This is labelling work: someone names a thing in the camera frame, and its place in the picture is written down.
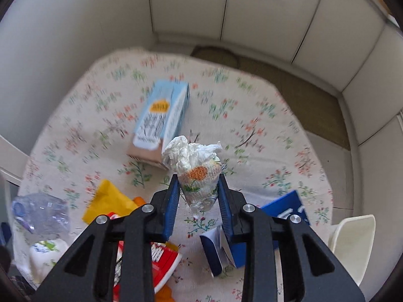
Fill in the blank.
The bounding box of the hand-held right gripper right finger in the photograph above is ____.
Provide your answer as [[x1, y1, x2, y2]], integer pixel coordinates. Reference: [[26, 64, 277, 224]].
[[217, 174, 366, 302]]

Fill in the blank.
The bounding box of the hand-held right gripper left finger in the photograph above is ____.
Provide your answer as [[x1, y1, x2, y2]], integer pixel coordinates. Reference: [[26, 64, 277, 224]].
[[31, 174, 181, 302]]

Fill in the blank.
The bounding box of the orange carrot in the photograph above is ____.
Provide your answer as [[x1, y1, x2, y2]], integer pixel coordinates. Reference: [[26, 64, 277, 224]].
[[132, 197, 177, 302]]

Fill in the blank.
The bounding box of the clear plastic cup orange print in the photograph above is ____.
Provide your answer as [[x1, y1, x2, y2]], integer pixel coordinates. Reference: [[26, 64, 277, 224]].
[[177, 160, 222, 217]]

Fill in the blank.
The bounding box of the navy box white flap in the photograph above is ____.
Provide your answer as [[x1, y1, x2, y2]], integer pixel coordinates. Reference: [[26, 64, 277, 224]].
[[200, 225, 237, 278]]

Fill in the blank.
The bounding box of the red snack packet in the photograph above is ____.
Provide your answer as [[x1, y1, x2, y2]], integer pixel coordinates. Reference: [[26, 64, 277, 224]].
[[109, 212, 183, 302]]

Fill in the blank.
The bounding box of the white tissue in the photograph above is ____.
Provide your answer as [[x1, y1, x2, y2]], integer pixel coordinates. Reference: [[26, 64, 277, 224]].
[[162, 136, 223, 174]]

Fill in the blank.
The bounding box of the yellow packet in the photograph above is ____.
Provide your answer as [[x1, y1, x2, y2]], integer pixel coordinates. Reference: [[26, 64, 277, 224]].
[[82, 179, 139, 224]]

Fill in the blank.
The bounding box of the light blue carton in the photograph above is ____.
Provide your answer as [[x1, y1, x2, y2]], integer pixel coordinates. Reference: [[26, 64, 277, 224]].
[[127, 80, 190, 170]]

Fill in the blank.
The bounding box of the white trash bin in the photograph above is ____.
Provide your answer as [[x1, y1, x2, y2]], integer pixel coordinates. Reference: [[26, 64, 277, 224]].
[[328, 214, 377, 287]]

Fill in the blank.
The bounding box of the blue box white print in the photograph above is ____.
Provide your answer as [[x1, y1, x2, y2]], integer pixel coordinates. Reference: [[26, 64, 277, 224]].
[[233, 190, 311, 268]]

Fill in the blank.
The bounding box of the floral tablecloth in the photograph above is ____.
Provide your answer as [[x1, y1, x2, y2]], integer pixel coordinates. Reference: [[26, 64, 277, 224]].
[[14, 48, 333, 302]]

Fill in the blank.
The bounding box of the crushed clear plastic bottle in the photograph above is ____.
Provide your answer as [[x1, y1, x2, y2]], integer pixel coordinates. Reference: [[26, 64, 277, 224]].
[[12, 193, 70, 236]]

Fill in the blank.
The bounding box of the brown floor mat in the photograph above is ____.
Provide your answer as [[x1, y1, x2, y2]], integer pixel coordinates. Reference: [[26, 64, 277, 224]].
[[190, 46, 351, 152]]

